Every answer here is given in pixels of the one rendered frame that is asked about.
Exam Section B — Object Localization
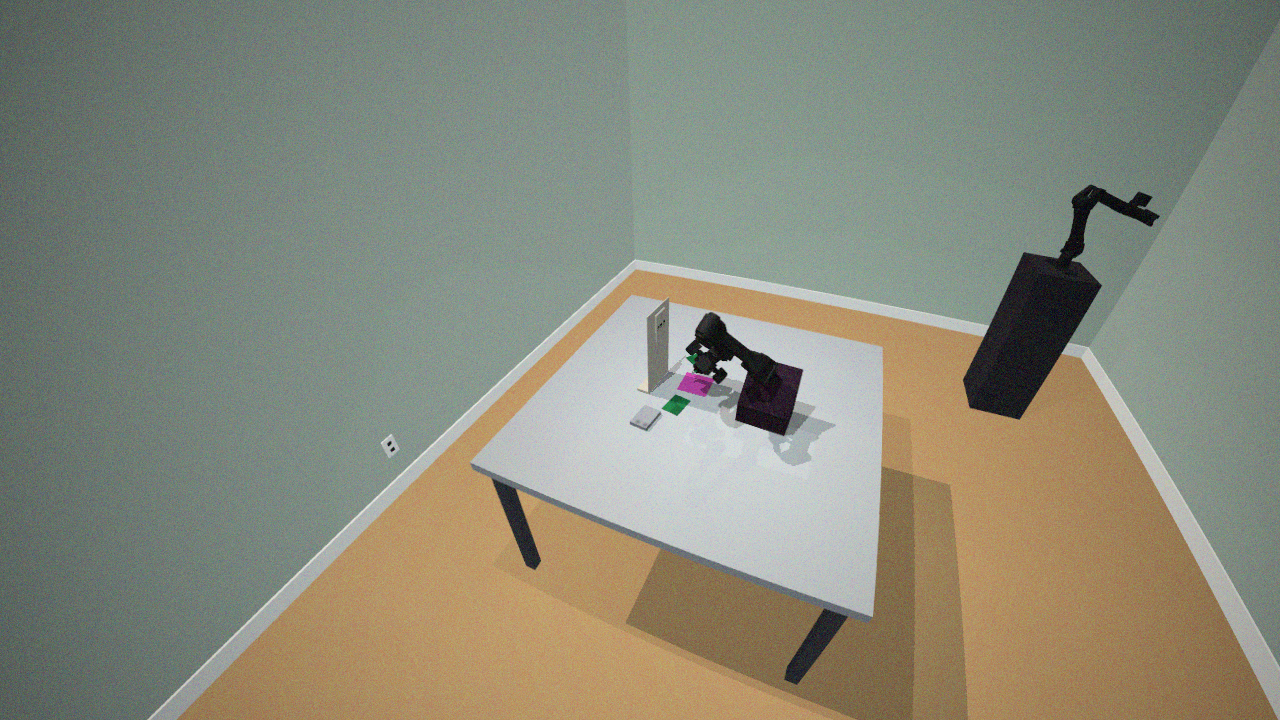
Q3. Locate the magenta square marking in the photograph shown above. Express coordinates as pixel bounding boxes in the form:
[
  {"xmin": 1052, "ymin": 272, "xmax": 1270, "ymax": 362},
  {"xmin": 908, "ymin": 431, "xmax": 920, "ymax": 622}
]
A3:
[{"xmin": 677, "ymin": 372, "xmax": 714, "ymax": 397}]

